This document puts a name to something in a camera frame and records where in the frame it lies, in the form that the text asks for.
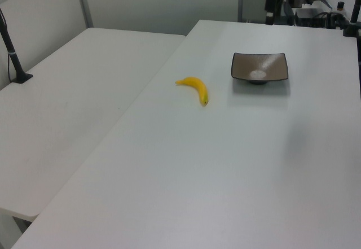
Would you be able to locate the yellow banana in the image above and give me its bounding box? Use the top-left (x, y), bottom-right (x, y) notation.
top-left (175, 76), bottom-right (209, 107)

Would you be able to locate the square brown ceramic plate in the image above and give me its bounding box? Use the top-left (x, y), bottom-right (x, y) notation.
top-left (231, 52), bottom-right (290, 85)

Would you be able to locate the black electronics box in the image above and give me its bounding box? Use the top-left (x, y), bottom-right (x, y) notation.
top-left (294, 7), bottom-right (329, 27)

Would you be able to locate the black cable bundle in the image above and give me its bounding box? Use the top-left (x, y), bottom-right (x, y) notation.
top-left (317, 11), bottom-right (349, 30)

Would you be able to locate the black camera stand with clamp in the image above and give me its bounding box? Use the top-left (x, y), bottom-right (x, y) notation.
top-left (342, 0), bottom-right (361, 38)

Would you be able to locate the grey partition frame post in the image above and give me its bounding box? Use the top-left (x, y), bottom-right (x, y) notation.
top-left (74, 0), bottom-right (94, 29)

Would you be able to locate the black camera stand pole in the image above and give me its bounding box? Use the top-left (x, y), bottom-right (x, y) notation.
top-left (0, 7), bottom-right (34, 84)

